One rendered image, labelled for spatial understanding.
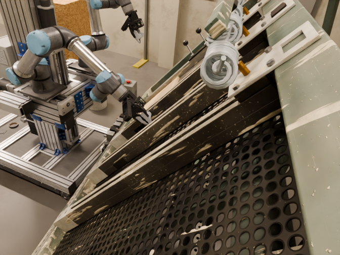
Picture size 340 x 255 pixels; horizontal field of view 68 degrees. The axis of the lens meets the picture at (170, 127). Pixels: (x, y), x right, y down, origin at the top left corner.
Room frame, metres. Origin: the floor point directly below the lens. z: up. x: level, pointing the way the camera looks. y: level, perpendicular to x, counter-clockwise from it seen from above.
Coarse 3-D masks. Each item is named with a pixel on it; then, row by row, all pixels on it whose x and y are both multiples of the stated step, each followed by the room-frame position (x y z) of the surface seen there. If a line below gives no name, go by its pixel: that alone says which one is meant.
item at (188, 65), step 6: (204, 48) 1.60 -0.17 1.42; (198, 54) 1.61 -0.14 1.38; (204, 54) 1.60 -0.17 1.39; (192, 60) 1.61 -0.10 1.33; (198, 60) 1.61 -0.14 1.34; (186, 66) 1.62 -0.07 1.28; (192, 66) 1.61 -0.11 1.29; (180, 72) 1.63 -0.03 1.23; (168, 78) 1.68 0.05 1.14; (174, 78) 1.63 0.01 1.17; (162, 84) 1.66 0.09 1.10; (156, 90) 1.66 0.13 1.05; (150, 96) 1.67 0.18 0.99
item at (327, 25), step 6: (330, 0) 1.72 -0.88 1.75; (336, 0) 1.70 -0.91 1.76; (330, 6) 1.72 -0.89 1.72; (336, 6) 1.71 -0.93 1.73; (330, 12) 1.71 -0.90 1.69; (324, 18) 1.73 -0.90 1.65; (330, 18) 1.70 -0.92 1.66; (324, 24) 1.72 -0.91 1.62; (330, 24) 1.70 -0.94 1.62; (330, 30) 1.71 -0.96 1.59
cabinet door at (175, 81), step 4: (176, 80) 1.54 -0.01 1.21; (168, 84) 1.60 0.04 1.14; (172, 84) 1.51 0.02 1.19; (164, 88) 1.61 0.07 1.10; (168, 88) 1.49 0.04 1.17; (160, 92) 1.59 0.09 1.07; (164, 92) 1.50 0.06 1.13; (156, 96) 1.58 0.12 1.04; (160, 96) 1.49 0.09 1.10; (152, 100) 1.58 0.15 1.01; (156, 100) 1.47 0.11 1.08; (148, 104) 1.57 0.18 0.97
